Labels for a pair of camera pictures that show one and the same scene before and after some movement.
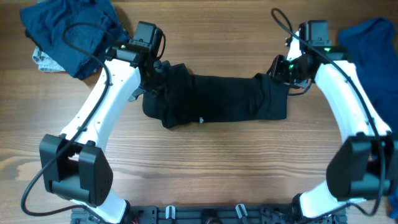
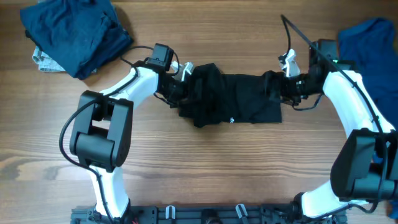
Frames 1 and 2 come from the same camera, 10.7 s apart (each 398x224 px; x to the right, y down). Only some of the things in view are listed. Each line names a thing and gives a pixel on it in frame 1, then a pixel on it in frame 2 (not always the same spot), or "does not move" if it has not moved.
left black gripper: (162, 69) → (185, 94)
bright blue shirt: (374, 42) does not move
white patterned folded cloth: (46, 63) does not move
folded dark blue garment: (74, 35) does not move
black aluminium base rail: (209, 214) does not move
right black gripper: (277, 71) → (285, 96)
